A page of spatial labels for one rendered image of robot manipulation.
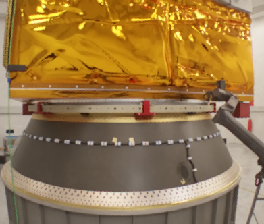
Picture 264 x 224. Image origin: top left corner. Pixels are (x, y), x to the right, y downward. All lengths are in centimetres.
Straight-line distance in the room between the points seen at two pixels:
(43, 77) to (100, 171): 61
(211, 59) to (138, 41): 61
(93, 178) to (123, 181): 17
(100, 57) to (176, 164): 77
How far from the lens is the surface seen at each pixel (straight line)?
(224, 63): 191
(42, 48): 134
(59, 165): 146
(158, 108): 145
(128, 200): 130
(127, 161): 135
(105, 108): 141
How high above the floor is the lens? 171
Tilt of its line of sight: 2 degrees down
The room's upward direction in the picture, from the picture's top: straight up
